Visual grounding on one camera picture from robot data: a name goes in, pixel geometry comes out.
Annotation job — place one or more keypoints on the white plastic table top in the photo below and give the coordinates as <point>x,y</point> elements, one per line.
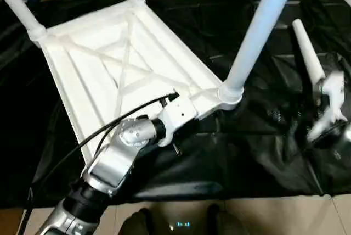
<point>109,62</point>

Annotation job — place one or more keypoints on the black mat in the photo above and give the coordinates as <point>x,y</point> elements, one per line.
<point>246,150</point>

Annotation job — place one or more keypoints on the dark left robot foot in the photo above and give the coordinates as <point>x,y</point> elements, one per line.
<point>135,222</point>

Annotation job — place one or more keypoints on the brown cardboard sheet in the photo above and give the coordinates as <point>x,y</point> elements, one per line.
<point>11,222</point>

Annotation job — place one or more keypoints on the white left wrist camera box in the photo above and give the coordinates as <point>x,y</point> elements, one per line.
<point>178,114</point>

